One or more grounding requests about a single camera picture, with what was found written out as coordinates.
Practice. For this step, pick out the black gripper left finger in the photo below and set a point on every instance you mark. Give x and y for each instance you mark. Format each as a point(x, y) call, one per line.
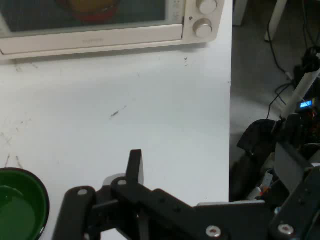
point(150, 207)

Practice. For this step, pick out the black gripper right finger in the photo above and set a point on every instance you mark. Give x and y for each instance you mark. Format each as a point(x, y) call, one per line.
point(300, 215)

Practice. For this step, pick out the grey metal plate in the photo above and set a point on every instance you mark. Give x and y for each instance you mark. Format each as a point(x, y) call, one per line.
point(291, 165)

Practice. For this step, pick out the device with blue display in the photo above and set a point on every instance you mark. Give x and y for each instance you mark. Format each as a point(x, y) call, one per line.
point(305, 104)

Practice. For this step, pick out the dark green bowl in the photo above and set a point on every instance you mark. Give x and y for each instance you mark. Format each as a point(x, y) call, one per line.
point(22, 207)

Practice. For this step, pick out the cream toaster oven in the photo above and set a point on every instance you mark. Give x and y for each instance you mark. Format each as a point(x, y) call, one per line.
point(200, 41)

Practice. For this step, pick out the silver oven knob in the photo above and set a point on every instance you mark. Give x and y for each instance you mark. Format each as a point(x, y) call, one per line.
point(203, 28)
point(207, 5)

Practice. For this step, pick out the white table leg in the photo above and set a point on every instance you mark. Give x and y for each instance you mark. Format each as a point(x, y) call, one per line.
point(276, 17)

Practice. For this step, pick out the red bowl with yellow content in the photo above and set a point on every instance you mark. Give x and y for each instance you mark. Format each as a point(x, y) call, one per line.
point(92, 11)

